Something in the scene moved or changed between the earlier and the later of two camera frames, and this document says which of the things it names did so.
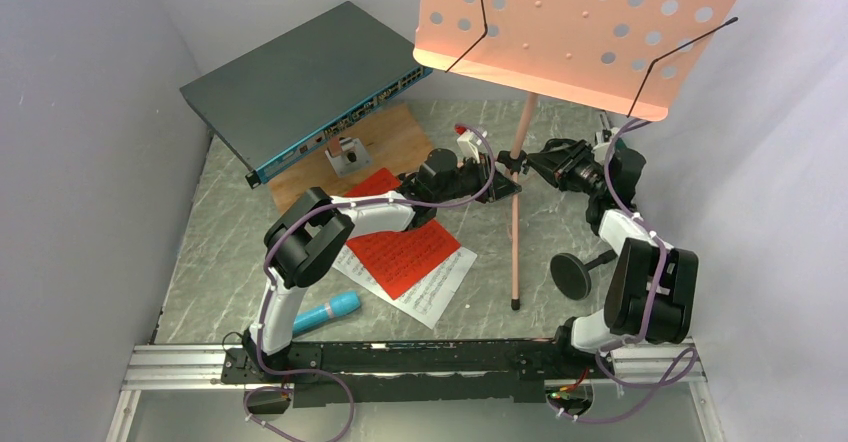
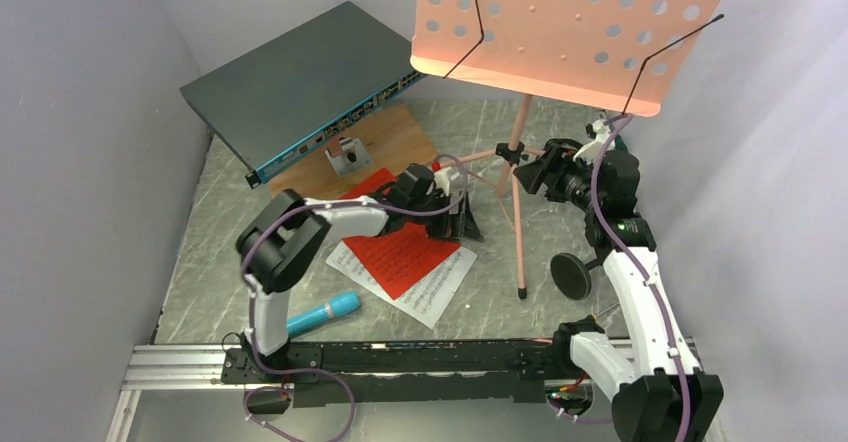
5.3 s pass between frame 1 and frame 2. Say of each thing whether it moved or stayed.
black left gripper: moved
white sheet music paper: stayed
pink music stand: stayed
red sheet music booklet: stayed
